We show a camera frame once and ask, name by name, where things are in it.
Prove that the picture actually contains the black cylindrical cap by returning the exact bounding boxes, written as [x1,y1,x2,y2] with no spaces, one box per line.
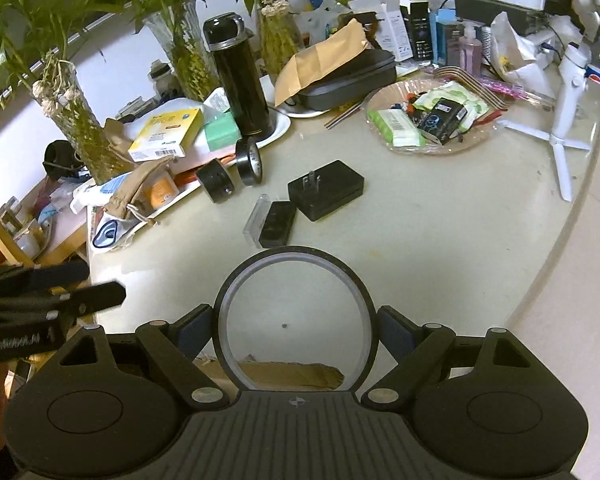
[196,160,237,204]

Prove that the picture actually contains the round clear lid black rim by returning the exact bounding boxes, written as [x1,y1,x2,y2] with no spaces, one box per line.
[213,245,380,392]

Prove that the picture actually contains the clear plastic case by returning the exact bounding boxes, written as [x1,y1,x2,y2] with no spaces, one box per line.
[242,194,272,247]

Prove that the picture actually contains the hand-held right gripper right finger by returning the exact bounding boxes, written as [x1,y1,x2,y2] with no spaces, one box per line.
[361,305,536,408]

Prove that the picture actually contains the white lidded jar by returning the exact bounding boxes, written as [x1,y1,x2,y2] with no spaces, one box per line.
[152,60,176,96]

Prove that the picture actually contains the pink glitter strip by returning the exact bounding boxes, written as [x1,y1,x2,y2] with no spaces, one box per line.
[485,77,536,103]

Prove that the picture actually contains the black thermos bottle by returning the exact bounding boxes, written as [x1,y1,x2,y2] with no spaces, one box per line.
[202,11,276,141]

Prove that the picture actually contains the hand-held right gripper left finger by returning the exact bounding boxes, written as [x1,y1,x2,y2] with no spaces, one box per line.
[54,304,231,411]

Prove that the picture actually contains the green white wipes pack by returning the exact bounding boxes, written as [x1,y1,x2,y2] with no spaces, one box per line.
[367,108,426,148]

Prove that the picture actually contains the pink pump bottle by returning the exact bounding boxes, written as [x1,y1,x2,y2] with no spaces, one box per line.
[457,22,483,71]

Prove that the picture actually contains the white printed tissue packet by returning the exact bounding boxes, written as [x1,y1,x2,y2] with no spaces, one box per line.
[202,87,231,116]

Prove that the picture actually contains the orange jar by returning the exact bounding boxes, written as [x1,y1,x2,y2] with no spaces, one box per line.
[147,172,180,211]

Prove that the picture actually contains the wooden shelf unit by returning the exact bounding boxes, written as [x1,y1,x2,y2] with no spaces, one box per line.
[0,190,88,271]

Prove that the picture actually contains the brown drawstring pouch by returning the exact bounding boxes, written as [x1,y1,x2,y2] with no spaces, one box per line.
[103,156,176,221]

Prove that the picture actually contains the translucent plastic bag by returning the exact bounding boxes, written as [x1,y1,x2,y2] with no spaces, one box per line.
[300,0,351,41]

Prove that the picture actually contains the black flat box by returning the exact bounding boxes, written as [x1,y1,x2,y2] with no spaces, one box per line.
[454,0,536,28]

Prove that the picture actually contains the crumpled brown paper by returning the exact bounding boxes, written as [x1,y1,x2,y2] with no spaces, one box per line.
[104,117,141,161]

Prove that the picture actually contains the green tissue pack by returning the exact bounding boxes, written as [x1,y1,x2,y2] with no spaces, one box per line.
[200,110,241,153]

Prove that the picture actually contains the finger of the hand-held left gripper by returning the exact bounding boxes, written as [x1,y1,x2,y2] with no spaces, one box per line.
[0,261,90,298]
[47,281,127,318]

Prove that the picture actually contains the yellow medicine box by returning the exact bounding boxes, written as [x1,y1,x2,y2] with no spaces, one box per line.
[128,108,205,163]

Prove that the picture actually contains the black carrying case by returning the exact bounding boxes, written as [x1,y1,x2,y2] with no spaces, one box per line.
[292,49,397,111]

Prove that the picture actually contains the white tripod stand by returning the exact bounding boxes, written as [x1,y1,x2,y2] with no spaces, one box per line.
[497,42,593,202]

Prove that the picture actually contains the black power adapter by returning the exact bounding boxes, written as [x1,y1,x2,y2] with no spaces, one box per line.
[287,159,366,222]

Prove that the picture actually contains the white plate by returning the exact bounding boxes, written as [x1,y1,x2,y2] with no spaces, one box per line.
[280,97,341,119]

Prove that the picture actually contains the white tray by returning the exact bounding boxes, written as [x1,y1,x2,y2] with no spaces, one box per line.
[86,76,292,257]

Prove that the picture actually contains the blue product box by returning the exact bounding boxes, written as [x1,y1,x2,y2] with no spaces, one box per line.
[429,8,456,66]

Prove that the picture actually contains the black tape roll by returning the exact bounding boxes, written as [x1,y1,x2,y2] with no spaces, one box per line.
[235,136,264,187]

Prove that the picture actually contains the small black box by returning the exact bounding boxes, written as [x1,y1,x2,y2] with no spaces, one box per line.
[258,201,298,249]

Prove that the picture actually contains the black box blue print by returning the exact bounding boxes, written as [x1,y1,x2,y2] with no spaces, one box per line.
[420,99,470,146]

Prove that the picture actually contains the brown paper envelope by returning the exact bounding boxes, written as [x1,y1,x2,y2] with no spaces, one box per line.
[274,17,368,107]

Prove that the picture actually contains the white plastic bag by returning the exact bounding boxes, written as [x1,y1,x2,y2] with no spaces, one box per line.
[490,10,576,86]

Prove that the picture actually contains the white product box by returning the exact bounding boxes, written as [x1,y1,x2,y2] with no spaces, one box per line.
[360,0,413,61]

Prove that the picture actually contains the soft green wipes pack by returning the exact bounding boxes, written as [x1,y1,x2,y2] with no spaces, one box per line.
[412,81,490,121]

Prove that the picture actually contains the clear glass dish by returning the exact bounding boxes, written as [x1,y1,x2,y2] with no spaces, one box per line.
[365,77,506,157]

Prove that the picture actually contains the clear plastic bottle blue label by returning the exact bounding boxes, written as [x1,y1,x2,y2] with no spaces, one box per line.
[582,40,600,126]

